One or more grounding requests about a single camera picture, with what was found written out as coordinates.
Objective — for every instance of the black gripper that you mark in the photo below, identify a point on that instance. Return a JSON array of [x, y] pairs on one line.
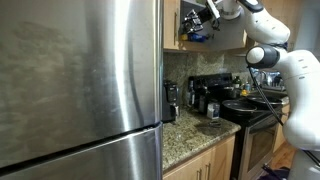
[[195, 18]]

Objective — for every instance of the cabinet door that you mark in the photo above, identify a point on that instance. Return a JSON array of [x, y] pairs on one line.
[[228, 34]]

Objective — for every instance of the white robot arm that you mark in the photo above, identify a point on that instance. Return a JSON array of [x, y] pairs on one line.
[[300, 71]]

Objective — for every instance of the blue package in cabinet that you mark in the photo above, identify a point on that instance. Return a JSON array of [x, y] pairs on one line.
[[193, 37]]

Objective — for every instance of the wooden upper cabinet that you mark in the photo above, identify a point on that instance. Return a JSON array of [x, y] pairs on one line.
[[176, 10]]

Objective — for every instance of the wooden cabinet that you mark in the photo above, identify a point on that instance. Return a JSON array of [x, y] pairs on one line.
[[176, 10], [212, 164]]

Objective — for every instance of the wooden lower cabinet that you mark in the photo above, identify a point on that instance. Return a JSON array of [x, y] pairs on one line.
[[212, 164]]

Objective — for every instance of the black coffee maker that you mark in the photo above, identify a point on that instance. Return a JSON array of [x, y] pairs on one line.
[[170, 107]]

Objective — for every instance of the clear glass bottle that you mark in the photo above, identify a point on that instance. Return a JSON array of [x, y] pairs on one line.
[[190, 94]]

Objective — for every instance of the dark green glass bottle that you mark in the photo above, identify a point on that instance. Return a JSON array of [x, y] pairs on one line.
[[203, 100]]

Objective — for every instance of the steel sink faucet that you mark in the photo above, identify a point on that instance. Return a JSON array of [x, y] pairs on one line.
[[264, 78]]

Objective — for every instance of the white blue carton box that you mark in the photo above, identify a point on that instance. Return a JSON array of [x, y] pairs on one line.
[[213, 110]]

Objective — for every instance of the black electric stove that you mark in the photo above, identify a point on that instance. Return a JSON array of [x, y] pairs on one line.
[[255, 141]]

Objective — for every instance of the stainless steel refrigerator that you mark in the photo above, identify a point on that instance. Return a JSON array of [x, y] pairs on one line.
[[80, 89]]

